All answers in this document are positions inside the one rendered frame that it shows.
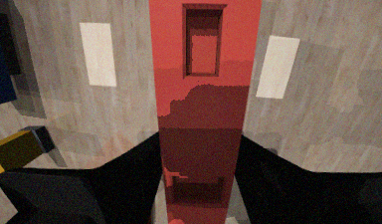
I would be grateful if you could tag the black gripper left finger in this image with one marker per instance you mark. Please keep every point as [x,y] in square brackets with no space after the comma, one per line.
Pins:
[121,191]

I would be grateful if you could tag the red rectangular block with two sockets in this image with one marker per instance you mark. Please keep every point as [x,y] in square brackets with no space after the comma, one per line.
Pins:
[203,56]

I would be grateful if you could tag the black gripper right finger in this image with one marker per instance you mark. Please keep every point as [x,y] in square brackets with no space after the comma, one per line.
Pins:
[276,191]

